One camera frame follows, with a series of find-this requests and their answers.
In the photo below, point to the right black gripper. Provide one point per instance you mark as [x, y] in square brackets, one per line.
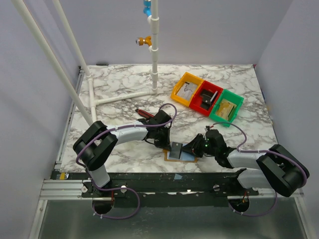
[195, 145]

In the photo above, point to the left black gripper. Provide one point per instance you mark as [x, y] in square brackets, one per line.
[163, 139]

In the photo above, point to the mustard yellow card holder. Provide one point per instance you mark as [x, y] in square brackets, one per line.
[184, 157]

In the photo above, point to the black credit card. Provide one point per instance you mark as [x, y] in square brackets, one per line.
[175, 151]

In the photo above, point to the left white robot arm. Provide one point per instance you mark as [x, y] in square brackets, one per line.
[96, 144]

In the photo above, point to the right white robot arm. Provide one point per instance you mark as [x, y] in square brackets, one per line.
[274, 168]

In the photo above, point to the cards in yellow bin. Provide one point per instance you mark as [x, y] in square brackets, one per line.
[187, 90]

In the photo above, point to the gold cards in green bin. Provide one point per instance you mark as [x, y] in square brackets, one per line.
[226, 109]

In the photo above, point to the red black utility knife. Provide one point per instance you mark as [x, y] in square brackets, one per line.
[144, 114]

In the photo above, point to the green plastic bin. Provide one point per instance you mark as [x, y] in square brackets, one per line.
[232, 97]

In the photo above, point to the black items in red bin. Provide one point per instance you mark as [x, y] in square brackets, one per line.
[208, 98]

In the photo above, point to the red plastic bin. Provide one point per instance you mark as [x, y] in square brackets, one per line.
[196, 100]

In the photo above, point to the yellow plastic bin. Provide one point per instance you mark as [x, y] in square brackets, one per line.
[187, 77]

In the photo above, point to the black mounting rail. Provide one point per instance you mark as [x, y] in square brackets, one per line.
[129, 190]

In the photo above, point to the white PVC pipe frame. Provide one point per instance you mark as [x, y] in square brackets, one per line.
[32, 25]

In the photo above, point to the orange camera on pole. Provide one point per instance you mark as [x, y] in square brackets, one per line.
[144, 41]

